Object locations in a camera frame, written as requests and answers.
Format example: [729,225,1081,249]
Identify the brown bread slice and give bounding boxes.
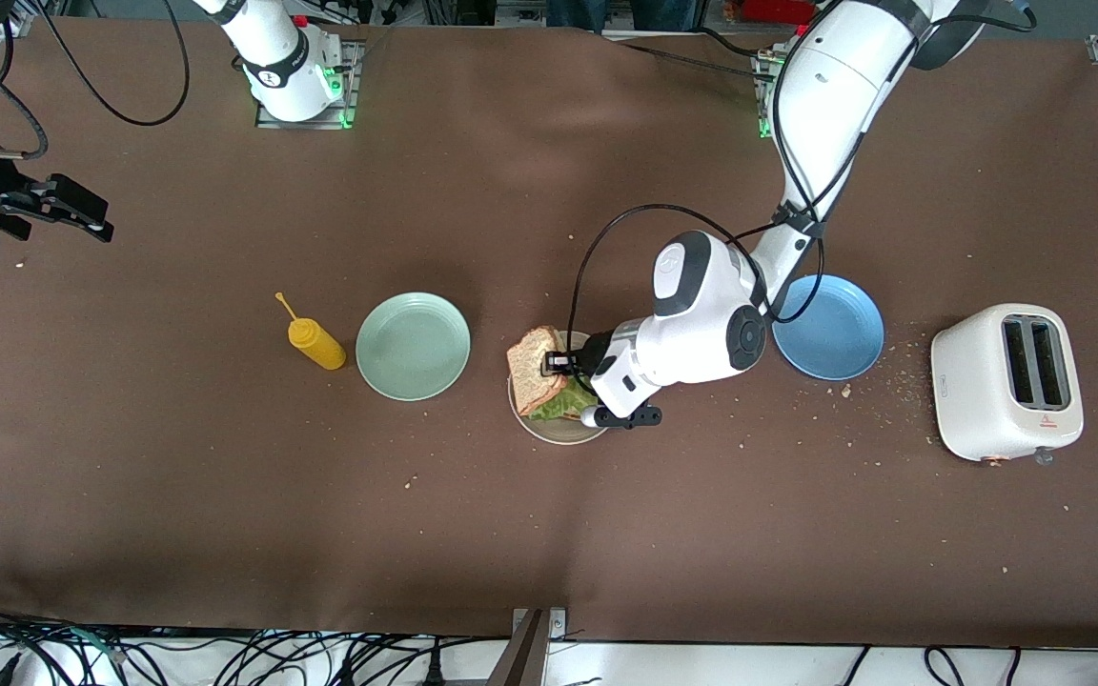
[507,326,569,417]

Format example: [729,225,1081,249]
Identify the green lettuce leaf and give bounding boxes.
[525,376,598,422]

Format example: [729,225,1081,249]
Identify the yellow mustard squeeze bottle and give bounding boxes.
[274,293,347,371]

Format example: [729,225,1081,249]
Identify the beige plate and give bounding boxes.
[507,332,612,447]

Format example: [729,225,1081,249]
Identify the mint green plate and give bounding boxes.
[355,292,472,402]

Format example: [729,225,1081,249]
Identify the blue plate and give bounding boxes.
[766,274,885,382]

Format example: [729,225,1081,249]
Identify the brown table cloth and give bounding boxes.
[0,17,1098,651]

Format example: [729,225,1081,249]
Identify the white toaster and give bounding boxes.
[930,303,1085,468]

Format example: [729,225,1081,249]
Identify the red box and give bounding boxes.
[744,0,817,25]

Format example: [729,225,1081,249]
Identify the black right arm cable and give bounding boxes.
[0,0,191,161]

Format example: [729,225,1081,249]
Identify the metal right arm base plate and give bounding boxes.
[254,38,361,131]

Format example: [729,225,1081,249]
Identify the grey metal bracket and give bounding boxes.
[487,608,569,686]

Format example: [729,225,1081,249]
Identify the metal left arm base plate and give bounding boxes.
[755,46,786,142]

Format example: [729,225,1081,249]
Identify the thin black cable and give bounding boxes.
[620,38,764,79]

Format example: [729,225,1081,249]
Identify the tangled black cable bundle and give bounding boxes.
[0,600,512,686]

